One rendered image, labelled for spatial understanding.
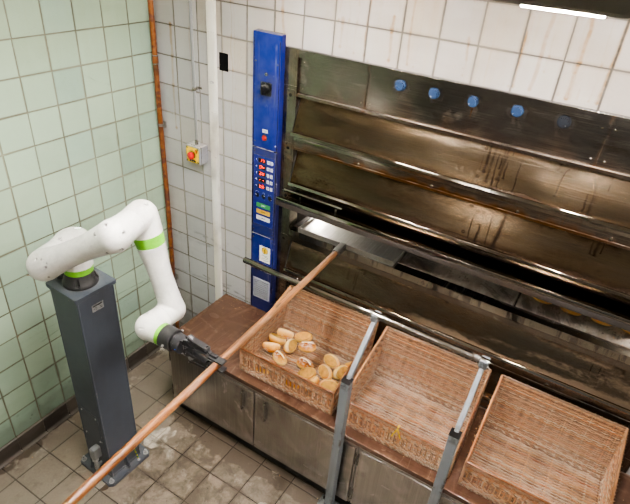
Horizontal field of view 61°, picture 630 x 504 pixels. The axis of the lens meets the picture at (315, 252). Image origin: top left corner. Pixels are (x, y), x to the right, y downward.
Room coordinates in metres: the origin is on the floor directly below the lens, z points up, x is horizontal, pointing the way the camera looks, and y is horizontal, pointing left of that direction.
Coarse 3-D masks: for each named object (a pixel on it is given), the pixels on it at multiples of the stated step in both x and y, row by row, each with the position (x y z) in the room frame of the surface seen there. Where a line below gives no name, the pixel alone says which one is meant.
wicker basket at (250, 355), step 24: (288, 288) 2.39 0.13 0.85; (288, 312) 2.37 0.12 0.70; (312, 312) 2.32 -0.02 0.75; (336, 312) 2.27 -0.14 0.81; (264, 336) 2.19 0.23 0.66; (336, 336) 2.22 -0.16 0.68; (360, 336) 2.17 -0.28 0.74; (240, 360) 2.01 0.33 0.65; (264, 360) 1.94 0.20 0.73; (288, 360) 2.10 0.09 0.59; (312, 360) 2.11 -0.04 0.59; (360, 360) 2.01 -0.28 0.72; (288, 384) 1.87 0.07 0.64; (312, 384) 1.81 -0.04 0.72
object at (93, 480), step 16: (224, 352) 1.48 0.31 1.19; (208, 368) 1.39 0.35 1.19; (192, 384) 1.31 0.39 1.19; (176, 400) 1.24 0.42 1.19; (160, 416) 1.17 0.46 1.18; (144, 432) 1.10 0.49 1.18; (128, 448) 1.04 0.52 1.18; (112, 464) 0.98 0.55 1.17; (96, 480) 0.93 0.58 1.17; (80, 496) 0.88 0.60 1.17
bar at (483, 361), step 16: (272, 272) 2.07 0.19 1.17; (304, 288) 1.99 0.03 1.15; (320, 288) 1.97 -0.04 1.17; (352, 304) 1.87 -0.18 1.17; (384, 320) 1.79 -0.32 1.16; (368, 336) 1.76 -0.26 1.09; (432, 336) 1.70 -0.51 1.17; (464, 352) 1.62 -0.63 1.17; (352, 368) 1.67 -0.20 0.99; (480, 368) 1.58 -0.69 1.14; (352, 384) 1.64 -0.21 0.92; (336, 416) 1.62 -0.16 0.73; (464, 416) 1.44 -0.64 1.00; (336, 432) 1.62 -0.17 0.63; (336, 448) 1.61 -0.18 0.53; (448, 448) 1.39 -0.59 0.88; (336, 464) 1.61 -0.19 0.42; (448, 464) 1.38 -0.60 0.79; (336, 480) 1.62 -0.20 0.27; (432, 496) 1.39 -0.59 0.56
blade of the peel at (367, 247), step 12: (300, 228) 2.44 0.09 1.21; (312, 228) 2.49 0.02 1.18; (324, 228) 2.50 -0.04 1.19; (336, 228) 2.51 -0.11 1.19; (324, 240) 2.37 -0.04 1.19; (336, 240) 2.39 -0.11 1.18; (348, 240) 2.40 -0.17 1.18; (360, 240) 2.41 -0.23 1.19; (372, 240) 2.42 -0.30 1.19; (360, 252) 2.28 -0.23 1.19; (372, 252) 2.30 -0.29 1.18; (384, 252) 2.31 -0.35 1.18; (396, 252) 2.32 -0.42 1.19
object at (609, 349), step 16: (304, 240) 2.43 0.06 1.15; (320, 240) 2.38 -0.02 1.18; (352, 256) 2.29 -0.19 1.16; (400, 272) 2.16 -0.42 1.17; (416, 272) 2.16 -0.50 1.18; (432, 288) 2.08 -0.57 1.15; (448, 288) 2.05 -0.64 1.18; (464, 288) 2.06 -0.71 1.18; (480, 304) 1.97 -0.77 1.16; (496, 304) 1.95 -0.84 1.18; (512, 320) 1.90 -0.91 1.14; (528, 320) 1.87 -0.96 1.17; (544, 320) 1.87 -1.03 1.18; (560, 336) 1.80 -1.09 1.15; (576, 336) 1.77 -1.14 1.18; (592, 336) 1.78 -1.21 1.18; (608, 352) 1.71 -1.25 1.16; (624, 352) 1.70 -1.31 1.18
